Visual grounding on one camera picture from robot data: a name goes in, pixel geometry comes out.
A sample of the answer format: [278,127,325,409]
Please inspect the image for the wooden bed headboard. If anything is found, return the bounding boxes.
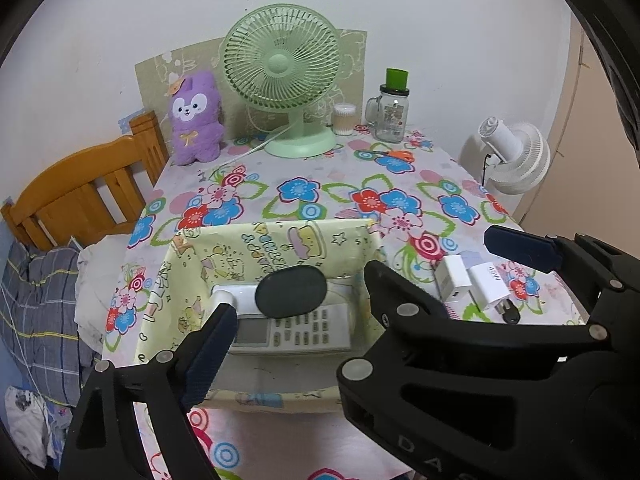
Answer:
[1,110,169,252]

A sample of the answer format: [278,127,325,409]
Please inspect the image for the beige wooden door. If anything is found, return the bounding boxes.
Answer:
[516,20,639,257]

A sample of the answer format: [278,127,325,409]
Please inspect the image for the yellow cartoon storage box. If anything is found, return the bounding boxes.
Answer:
[136,219,386,414]

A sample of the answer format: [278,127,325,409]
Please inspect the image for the blue plaid pillow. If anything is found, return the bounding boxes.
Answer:
[1,242,96,408]

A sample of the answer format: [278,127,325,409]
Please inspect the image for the orange handled scissors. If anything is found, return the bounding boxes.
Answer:
[372,151,414,164]

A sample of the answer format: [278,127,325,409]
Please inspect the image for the white 45W charger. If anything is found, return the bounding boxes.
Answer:
[468,262,521,325]

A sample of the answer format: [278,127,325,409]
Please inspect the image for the cotton swab container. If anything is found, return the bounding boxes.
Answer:
[332,103,358,136]

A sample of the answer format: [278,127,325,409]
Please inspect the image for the black oval case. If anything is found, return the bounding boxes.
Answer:
[254,266,328,318]

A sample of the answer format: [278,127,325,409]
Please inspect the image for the white cordless phone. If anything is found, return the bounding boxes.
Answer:
[212,284,356,356]

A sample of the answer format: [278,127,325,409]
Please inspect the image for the beige cartoon wall board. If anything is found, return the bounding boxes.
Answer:
[134,28,368,134]

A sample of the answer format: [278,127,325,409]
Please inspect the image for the glass mason jar mug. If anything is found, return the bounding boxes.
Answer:
[364,68,410,143]

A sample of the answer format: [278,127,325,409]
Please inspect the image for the green desk fan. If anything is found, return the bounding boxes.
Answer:
[220,3,341,159]

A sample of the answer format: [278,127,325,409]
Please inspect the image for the floral tablecloth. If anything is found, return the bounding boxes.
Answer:
[103,128,582,479]

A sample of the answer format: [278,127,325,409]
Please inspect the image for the purple plush bunny toy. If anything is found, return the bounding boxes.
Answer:
[168,70,224,166]

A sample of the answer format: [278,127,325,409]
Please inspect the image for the small white charger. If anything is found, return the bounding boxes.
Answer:
[434,255,472,302]

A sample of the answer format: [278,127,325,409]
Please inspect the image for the white fan power cord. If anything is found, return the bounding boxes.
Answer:
[219,123,294,162]

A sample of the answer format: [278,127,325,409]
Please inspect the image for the white clip fan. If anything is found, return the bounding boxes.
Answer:
[459,116,551,196]

